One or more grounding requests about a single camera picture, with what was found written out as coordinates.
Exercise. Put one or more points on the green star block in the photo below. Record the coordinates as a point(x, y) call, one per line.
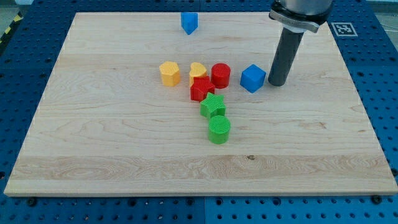
point(212, 105)

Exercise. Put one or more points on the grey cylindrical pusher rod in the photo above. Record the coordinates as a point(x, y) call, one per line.
point(284, 56)

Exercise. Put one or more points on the green cylinder block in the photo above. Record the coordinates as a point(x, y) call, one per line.
point(218, 129)

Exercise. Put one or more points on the red star block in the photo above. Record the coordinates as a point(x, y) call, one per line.
point(200, 88)

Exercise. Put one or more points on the red cylinder block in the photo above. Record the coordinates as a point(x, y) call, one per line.
point(220, 75)

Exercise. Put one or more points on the white fiducial marker tag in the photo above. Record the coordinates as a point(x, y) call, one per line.
point(344, 29)

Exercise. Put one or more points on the yellow hexagon block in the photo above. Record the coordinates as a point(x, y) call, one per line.
point(170, 73)

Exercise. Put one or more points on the wooden board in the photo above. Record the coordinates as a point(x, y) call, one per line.
point(106, 126)

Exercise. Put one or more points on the yellow black hazard tape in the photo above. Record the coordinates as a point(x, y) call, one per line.
point(12, 27)

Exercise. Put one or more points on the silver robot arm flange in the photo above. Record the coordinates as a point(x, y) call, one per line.
point(301, 15)

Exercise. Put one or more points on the blue cube block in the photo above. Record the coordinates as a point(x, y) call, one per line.
point(252, 78)

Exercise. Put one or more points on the blue triangle block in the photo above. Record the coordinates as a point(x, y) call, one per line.
point(189, 22)

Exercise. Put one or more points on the yellow heart block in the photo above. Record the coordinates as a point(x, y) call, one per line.
point(196, 70)

